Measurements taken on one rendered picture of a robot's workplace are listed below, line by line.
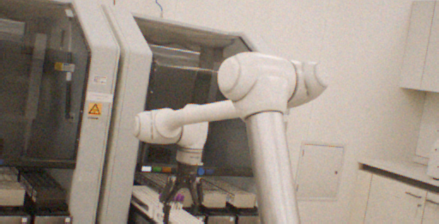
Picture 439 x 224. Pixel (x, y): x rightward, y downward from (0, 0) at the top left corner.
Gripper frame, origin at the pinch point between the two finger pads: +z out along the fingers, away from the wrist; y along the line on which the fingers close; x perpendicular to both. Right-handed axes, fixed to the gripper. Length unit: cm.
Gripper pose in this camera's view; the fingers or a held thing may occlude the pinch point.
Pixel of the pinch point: (179, 217)
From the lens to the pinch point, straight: 211.1
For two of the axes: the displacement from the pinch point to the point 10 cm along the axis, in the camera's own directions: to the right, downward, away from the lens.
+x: -5.1, -1.2, 8.5
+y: 8.5, 1.1, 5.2
